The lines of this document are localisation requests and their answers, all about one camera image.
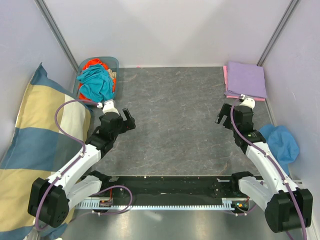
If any beige crumpled cloth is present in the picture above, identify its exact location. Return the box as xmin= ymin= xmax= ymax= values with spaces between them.
xmin=107 ymin=68 xmax=117 ymax=79

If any blue bucket hat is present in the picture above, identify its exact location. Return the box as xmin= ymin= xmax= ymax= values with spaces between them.
xmin=259 ymin=124 xmax=300 ymax=176

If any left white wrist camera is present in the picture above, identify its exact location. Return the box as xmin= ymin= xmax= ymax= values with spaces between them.
xmin=96 ymin=99 xmax=119 ymax=115

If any blue plastic laundry basket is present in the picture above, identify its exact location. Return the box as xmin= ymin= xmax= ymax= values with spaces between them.
xmin=75 ymin=56 xmax=119 ymax=100

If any teal t shirt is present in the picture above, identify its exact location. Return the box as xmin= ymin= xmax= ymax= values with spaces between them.
xmin=76 ymin=64 xmax=115 ymax=102

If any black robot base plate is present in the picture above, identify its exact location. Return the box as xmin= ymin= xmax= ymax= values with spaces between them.
xmin=89 ymin=171 xmax=247 ymax=207

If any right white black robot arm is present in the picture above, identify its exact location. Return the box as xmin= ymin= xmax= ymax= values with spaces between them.
xmin=215 ymin=98 xmax=313 ymax=240

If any folded pink t shirt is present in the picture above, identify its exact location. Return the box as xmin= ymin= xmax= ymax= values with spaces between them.
xmin=222 ymin=65 xmax=266 ymax=102

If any blue beige striped pillow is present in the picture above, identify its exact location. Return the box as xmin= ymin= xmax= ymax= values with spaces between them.
xmin=0 ymin=66 xmax=91 ymax=240

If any right aluminium frame post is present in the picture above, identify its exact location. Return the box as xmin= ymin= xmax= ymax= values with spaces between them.
xmin=256 ymin=0 xmax=301 ymax=67

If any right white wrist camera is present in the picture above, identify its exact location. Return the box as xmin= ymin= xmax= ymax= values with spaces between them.
xmin=239 ymin=94 xmax=256 ymax=110

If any left aluminium frame post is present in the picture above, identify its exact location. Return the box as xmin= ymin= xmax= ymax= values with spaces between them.
xmin=34 ymin=0 xmax=79 ymax=72

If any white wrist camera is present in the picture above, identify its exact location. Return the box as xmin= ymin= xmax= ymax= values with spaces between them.
xmin=96 ymin=99 xmax=119 ymax=115
xmin=239 ymin=94 xmax=256 ymax=110

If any aluminium frame post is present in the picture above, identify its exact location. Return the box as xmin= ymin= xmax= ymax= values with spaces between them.
xmin=256 ymin=0 xmax=301 ymax=67
xmin=34 ymin=0 xmax=79 ymax=72

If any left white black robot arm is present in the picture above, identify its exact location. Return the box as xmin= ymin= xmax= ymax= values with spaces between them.
xmin=27 ymin=108 xmax=136 ymax=231

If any folded purple t shirt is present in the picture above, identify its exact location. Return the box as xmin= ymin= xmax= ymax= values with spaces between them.
xmin=226 ymin=61 xmax=267 ymax=101

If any grey slotted cable duct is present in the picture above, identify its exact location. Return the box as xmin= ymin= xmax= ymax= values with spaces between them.
xmin=75 ymin=197 xmax=247 ymax=211

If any orange t shirt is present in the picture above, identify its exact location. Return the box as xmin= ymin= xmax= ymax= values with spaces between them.
xmin=78 ymin=58 xmax=117 ymax=101

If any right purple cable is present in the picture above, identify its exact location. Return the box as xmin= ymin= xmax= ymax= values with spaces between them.
xmin=229 ymin=94 xmax=309 ymax=240

